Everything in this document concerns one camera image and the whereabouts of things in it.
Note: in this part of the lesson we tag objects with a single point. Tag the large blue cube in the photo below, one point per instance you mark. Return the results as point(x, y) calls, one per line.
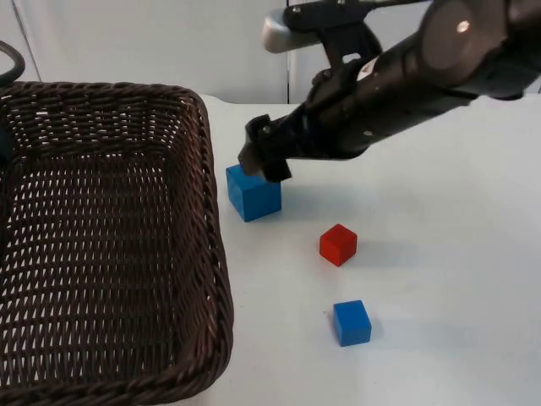
point(253, 199)

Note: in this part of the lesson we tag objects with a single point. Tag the small blue cube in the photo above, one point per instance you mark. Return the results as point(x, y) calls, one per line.
point(351, 323)

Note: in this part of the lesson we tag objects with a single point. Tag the red cube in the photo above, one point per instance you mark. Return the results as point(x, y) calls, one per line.
point(337, 245)

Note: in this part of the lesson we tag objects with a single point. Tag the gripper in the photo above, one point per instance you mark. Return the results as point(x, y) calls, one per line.
point(321, 127)

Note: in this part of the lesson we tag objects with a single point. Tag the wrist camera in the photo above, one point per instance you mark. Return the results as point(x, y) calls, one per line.
point(296, 21)

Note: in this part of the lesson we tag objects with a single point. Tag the dark brown wicker basket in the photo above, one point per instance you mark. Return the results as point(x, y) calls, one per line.
point(105, 254)

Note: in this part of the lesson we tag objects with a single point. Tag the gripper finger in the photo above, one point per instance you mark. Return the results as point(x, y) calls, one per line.
point(4, 144)

